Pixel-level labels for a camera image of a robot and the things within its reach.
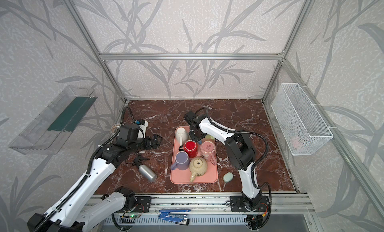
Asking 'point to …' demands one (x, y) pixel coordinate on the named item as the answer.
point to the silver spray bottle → (144, 170)
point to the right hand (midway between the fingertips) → (197, 133)
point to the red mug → (191, 147)
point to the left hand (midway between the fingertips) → (158, 135)
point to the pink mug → (207, 150)
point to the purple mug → (182, 161)
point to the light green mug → (209, 136)
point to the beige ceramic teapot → (198, 166)
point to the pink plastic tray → (182, 177)
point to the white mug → (181, 135)
